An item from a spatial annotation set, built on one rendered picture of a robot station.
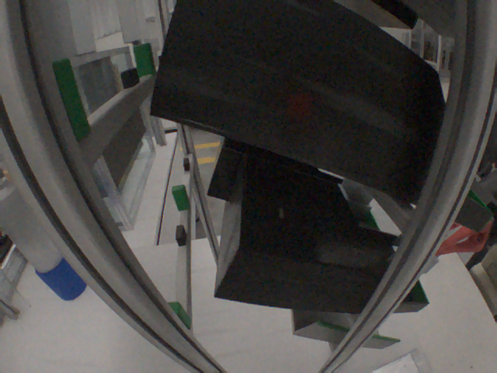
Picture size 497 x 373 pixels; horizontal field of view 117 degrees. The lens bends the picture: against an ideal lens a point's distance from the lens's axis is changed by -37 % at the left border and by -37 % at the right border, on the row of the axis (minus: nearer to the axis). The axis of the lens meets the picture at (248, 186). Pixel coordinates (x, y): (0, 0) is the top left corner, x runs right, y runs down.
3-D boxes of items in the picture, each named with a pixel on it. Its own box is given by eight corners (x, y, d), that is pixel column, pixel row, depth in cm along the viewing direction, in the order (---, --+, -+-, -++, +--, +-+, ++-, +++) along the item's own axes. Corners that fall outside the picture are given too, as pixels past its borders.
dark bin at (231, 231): (388, 244, 35) (416, 213, 31) (417, 312, 25) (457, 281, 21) (224, 202, 30) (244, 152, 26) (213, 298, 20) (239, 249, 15)
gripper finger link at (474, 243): (445, 252, 19) (502, 212, 17) (415, 210, 25) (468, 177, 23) (439, 278, 23) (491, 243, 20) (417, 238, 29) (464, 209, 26)
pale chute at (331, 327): (367, 298, 47) (384, 288, 45) (381, 350, 37) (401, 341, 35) (283, 256, 37) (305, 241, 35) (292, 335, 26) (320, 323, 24)
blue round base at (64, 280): (93, 266, 76) (73, 239, 67) (83, 301, 64) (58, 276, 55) (64, 268, 75) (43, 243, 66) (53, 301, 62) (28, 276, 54)
